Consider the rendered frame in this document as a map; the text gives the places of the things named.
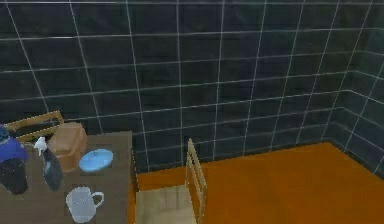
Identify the dark spray bottle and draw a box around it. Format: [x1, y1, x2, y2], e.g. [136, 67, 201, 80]
[34, 136, 65, 193]

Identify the blue and black appliance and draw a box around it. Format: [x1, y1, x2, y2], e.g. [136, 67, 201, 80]
[0, 124, 30, 196]

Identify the brown wooden dining table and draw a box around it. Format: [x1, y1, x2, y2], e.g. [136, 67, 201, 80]
[0, 130, 134, 224]

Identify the brown bread loaf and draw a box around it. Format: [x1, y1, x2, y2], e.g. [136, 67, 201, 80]
[46, 121, 88, 174]

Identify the light blue plate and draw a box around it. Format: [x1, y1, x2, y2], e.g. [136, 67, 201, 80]
[78, 148, 115, 173]

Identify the clear glass mug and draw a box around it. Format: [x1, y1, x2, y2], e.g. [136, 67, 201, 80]
[65, 186, 105, 224]

